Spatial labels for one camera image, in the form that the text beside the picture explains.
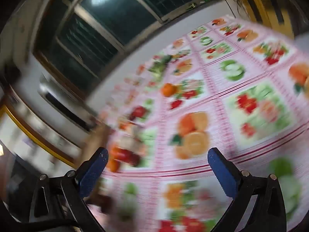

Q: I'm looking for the pink printed tablecloth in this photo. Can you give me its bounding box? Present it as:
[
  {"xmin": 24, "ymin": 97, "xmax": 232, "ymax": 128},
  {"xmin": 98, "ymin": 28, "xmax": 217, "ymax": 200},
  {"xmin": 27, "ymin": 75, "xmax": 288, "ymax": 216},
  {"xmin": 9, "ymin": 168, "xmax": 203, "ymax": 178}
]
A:
[{"xmin": 84, "ymin": 14, "xmax": 309, "ymax": 232}]

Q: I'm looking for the yellow wooden door frame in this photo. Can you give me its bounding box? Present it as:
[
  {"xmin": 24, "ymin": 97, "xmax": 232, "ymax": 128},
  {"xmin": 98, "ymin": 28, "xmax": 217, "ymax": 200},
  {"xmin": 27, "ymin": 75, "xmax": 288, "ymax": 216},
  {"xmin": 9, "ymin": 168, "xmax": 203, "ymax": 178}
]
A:
[{"xmin": 229, "ymin": 0, "xmax": 296, "ymax": 38}]

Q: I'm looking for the brown cardboard box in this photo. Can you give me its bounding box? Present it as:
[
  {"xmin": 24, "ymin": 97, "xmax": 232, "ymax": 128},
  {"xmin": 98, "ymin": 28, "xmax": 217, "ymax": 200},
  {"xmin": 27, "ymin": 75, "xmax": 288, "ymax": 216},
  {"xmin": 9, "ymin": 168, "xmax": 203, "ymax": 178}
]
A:
[{"xmin": 81, "ymin": 124, "xmax": 110, "ymax": 161}]

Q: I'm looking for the orange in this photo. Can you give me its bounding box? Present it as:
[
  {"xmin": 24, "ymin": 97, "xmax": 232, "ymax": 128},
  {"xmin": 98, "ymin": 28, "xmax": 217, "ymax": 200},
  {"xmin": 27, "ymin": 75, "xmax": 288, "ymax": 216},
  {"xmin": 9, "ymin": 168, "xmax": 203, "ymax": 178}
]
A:
[
  {"xmin": 161, "ymin": 83, "xmax": 178, "ymax": 97},
  {"xmin": 106, "ymin": 158, "xmax": 121, "ymax": 173}
]

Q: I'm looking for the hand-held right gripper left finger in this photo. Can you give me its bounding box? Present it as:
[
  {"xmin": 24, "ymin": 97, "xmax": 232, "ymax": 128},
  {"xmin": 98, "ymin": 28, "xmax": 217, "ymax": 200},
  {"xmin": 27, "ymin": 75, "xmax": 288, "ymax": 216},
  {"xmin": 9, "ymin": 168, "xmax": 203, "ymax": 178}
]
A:
[{"xmin": 29, "ymin": 147, "xmax": 109, "ymax": 232}]

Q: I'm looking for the green broccoli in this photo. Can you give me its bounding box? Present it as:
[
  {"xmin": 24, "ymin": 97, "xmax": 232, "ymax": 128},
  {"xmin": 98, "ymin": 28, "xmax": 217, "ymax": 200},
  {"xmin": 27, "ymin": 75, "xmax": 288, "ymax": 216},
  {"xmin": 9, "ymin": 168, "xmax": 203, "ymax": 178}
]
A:
[{"xmin": 148, "ymin": 55, "xmax": 174, "ymax": 78}]

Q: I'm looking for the yellow framed shelf cabinet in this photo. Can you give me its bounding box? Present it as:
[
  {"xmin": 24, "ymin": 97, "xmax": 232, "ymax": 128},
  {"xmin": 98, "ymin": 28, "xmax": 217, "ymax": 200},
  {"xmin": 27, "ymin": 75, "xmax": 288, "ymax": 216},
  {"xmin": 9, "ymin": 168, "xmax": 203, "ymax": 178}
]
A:
[{"xmin": 0, "ymin": 101, "xmax": 81, "ymax": 168}]

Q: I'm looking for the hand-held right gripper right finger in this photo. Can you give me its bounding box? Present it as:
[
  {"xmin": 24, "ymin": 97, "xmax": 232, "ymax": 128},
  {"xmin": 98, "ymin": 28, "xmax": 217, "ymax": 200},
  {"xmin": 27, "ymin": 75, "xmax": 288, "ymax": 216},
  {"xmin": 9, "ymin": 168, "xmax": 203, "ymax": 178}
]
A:
[{"xmin": 208, "ymin": 147, "xmax": 288, "ymax": 232}]

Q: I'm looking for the wooden framed window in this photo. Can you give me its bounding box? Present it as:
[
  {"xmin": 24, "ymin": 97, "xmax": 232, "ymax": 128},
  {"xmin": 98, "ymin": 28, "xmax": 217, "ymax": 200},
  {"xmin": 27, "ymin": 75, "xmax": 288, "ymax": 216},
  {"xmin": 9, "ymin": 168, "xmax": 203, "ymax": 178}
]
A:
[{"xmin": 32, "ymin": 0, "xmax": 210, "ymax": 97}]

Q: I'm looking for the red tomato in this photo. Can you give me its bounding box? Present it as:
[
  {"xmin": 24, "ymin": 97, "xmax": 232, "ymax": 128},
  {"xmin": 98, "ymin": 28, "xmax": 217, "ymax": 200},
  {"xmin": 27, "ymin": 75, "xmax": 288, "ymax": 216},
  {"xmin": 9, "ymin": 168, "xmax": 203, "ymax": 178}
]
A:
[{"xmin": 117, "ymin": 148, "xmax": 140, "ymax": 166}]

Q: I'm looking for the white tower air conditioner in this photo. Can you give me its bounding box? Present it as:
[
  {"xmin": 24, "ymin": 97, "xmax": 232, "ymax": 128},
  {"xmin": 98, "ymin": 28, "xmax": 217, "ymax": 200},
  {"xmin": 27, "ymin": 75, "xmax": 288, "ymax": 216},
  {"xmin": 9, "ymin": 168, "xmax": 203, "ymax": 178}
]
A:
[{"xmin": 39, "ymin": 76, "xmax": 99, "ymax": 132}]

